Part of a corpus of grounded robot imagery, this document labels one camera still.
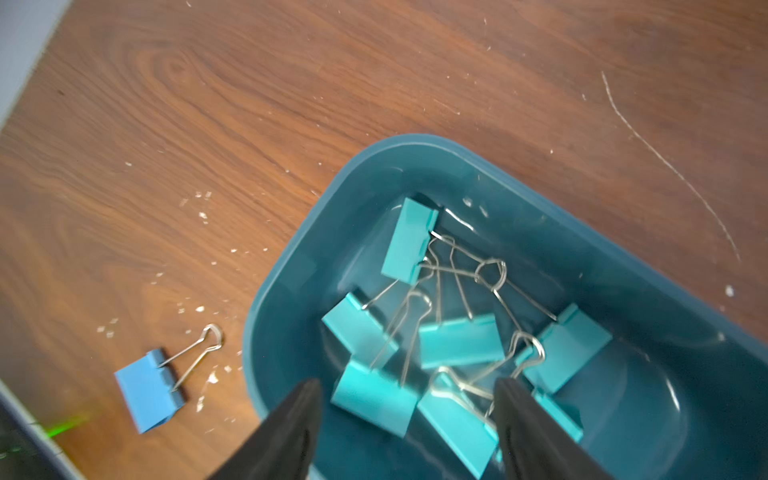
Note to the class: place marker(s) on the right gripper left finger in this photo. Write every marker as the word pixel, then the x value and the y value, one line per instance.
pixel 284 444

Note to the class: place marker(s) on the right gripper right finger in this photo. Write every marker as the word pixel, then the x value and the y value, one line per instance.
pixel 532 444

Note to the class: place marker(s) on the teal binder clip four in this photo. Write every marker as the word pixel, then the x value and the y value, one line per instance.
pixel 551 358

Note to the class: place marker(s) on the teal binder clip three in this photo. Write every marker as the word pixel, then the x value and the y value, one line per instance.
pixel 459 341

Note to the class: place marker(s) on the teal binder clip two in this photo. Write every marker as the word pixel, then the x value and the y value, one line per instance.
pixel 369 342

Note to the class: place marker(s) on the blue binder clip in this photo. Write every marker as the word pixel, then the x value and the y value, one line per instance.
pixel 150 389

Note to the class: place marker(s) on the teal plastic storage box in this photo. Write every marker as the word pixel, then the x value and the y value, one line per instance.
pixel 680 392

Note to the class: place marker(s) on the teal binder clip one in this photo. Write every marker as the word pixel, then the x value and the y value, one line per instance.
pixel 412 234

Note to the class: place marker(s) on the teal binder clip seven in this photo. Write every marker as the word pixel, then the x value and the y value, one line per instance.
pixel 567 417

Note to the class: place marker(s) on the teal binder clip six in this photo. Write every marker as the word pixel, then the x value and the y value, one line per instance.
pixel 471 434

